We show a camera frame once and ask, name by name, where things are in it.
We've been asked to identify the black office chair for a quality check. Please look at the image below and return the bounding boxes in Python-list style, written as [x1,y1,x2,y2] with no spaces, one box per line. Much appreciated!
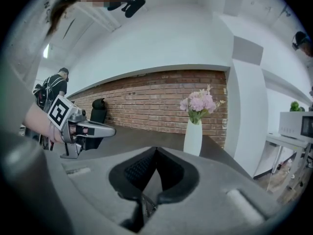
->
[89,97,109,125]

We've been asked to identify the person's left hand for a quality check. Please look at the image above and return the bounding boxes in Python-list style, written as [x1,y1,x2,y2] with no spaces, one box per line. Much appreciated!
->
[69,126,88,138]

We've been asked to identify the small green plant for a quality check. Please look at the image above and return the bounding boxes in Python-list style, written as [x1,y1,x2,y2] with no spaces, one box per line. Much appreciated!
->
[289,101,306,113]

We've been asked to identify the person's white trousers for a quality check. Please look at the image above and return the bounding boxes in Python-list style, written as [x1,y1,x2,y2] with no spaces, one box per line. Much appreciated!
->
[0,131,84,235]

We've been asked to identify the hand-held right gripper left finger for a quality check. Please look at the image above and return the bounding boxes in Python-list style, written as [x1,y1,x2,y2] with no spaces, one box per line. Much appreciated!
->
[48,145,157,235]

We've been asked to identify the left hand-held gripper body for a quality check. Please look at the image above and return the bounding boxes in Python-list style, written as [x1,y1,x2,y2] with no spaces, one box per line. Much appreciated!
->
[47,95,104,159]

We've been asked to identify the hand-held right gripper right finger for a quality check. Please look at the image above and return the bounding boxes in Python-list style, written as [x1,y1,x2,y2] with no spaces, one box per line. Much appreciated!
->
[148,146,280,235]

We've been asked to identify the person's left forearm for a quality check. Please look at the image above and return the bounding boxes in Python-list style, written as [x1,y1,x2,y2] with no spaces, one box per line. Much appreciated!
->
[22,102,62,144]

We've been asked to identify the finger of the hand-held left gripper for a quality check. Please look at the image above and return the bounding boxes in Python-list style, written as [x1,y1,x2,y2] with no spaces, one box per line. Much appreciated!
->
[75,120,117,140]

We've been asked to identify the white side table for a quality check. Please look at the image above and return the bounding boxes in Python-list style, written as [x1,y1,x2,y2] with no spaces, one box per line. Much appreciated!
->
[253,132,313,181]

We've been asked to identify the person's white shirt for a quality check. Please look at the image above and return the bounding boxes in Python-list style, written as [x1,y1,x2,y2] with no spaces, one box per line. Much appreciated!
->
[1,0,83,141]

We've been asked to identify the black head-mounted camera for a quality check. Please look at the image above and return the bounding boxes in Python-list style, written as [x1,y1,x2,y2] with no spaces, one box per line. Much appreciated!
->
[107,0,147,19]

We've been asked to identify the white ribbed vase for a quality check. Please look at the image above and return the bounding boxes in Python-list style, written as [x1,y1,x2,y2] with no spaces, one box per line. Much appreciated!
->
[183,118,203,157]

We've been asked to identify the pink flower bouquet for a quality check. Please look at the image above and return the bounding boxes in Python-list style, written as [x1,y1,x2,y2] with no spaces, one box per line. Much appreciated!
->
[179,84,226,125]

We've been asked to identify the white microwave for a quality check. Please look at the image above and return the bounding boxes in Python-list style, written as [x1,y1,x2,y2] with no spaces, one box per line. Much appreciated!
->
[279,111,313,140]

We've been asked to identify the black backpack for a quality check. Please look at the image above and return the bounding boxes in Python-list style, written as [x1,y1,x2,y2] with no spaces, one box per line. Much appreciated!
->
[34,82,55,114]

